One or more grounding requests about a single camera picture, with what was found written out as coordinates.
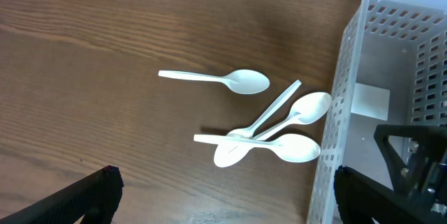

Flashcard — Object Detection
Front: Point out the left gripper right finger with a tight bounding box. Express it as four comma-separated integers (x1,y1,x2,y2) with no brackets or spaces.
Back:
334,166,433,224

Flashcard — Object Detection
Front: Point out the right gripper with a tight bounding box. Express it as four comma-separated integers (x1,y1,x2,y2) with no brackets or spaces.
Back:
374,124,446,214

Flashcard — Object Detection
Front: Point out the clear plastic basket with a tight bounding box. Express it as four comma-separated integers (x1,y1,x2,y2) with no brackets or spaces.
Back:
307,0,446,223

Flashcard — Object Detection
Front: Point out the white spoon handle up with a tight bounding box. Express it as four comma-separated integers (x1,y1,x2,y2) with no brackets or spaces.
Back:
214,80,302,167

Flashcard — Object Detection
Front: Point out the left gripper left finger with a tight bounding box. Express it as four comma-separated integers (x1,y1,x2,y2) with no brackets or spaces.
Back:
1,165,124,224

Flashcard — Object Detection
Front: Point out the white spoon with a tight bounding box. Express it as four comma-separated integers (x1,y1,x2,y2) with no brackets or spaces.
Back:
193,133,321,163
253,91,332,141
158,69,270,95

